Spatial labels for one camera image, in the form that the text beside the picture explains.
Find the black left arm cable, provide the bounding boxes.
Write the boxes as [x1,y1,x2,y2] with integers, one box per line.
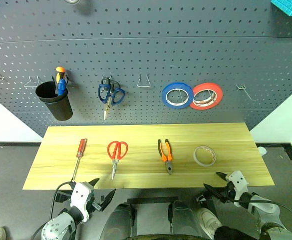
[49,181,76,222]

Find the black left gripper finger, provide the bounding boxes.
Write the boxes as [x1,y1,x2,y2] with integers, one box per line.
[99,188,117,212]
[85,177,100,188]

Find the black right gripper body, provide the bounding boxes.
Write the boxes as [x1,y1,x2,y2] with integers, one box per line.
[219,181,237,202]

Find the teal foam block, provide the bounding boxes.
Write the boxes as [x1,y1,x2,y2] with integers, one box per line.
[271,0,292,17]

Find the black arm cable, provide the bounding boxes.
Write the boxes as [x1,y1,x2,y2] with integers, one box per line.
[49,181,76,222]
[232,196,292,230]

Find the black cup holder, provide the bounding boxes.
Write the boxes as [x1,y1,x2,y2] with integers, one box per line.
[35,81,74,122]

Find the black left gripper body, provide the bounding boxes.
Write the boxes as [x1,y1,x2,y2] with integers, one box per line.
[89,186,104,213]

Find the blue handled scissors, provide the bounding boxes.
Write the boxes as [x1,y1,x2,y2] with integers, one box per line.
[97,77,126,122]

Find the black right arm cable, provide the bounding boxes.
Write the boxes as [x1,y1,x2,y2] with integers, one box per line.
[232,196,292,230]

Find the orange blue handled screwdriver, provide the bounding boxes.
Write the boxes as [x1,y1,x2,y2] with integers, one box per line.
[51,66,68,97]

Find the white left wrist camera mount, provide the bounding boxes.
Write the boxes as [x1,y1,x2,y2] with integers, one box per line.
[70,181,95,224]

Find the grey metal pegboard wall panel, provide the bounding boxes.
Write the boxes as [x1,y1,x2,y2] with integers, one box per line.
[0,0,292,138]

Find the red tape roll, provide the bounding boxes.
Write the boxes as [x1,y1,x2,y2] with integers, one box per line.
[189,82,224,111]

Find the blue tape roll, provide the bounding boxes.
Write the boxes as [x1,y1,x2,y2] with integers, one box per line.
[161,81,194,110]

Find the light wooden board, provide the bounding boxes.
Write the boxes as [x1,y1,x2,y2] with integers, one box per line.
[22,122,276,191]

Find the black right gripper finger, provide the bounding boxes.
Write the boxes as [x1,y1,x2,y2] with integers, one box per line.
[215,171,228,183]
[203,183,227,204]

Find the dark rounded shape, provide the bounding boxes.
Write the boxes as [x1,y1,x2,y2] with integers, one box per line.
[106,202,137,240]
[168,199,202,238]

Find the grey tape roll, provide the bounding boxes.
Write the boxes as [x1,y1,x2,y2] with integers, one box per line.
[193,145,217,168]

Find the red handled scissors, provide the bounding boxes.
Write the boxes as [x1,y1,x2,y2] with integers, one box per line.
[107,140,129,181]

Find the orange black pliers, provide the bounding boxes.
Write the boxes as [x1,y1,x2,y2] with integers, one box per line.
[157,138,174,176]

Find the black table bracket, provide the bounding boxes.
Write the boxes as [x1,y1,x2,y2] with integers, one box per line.
[195,191,218,215]
[55,190,72,204]

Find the dark trouser leg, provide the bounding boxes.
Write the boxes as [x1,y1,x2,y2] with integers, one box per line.
[213,225,260,240]

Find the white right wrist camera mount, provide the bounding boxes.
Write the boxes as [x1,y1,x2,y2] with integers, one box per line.
[225,170,250,201]

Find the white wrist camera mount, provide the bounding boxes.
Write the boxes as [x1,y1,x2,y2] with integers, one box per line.
[70,181,95,224]
[225,170,250,201]

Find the red handled screwdriver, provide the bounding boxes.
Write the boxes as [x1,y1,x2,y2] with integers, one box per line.
[71,138,88,182]

